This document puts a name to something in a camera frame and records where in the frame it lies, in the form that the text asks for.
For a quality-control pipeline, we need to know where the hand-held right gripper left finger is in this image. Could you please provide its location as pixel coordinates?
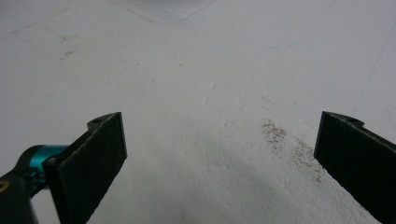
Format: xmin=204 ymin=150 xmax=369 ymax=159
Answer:
xmin=42 ymin=111 xmax=128 ymax=224

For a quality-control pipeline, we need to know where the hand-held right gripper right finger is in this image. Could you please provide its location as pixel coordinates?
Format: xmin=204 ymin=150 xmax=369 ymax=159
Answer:
xmin=313 ymin=110 xmax=396 ymax=224

